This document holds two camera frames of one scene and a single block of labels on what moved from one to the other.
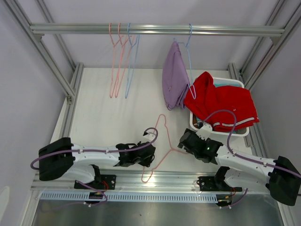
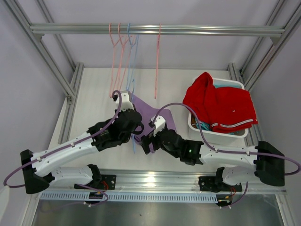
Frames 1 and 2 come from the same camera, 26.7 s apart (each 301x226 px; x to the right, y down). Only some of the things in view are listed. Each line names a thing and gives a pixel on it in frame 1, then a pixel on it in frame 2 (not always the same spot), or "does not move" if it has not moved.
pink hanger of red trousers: [164, 156] → [157, 69]
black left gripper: [147, 162] → [121, 111]
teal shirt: [198, 121] does not move
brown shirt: [194, 121] does not move
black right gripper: [196, 135] → [146, 141]
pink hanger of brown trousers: [127, 46] does not move
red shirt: [204, 98] does not move
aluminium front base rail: [143, 181] does not move
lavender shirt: [175, 78] → [148, 115]
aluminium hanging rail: [157, 28] does not move
